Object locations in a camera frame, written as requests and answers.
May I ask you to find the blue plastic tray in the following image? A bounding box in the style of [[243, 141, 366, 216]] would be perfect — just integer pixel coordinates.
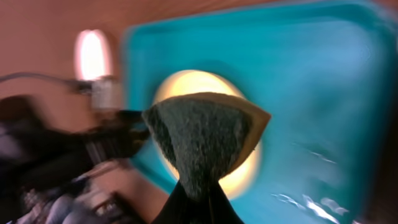
[[123, 1, 397, 223]]

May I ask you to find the yellow green plate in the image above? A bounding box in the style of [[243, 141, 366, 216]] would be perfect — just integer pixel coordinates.
[[153, 70, 262, 200]]

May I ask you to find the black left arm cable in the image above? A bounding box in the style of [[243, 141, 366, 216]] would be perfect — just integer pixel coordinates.
[[0, 71, 94, 94]]

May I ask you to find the green yellow sponge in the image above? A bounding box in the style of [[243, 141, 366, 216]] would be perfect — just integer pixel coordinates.
[[142, 92, 271, 200]]

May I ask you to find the white plate with red stain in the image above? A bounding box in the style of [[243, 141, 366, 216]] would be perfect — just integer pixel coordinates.
[[74, 29, 112, 81]]

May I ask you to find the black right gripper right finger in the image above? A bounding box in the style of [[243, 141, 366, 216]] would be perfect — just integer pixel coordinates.
[[210, 184, 244, 224]]

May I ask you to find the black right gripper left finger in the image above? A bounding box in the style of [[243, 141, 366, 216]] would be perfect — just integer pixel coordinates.
[[151, 182, 211, 224]]

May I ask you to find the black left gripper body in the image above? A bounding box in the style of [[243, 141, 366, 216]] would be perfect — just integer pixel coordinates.
[[1, 95, 149, 193]]

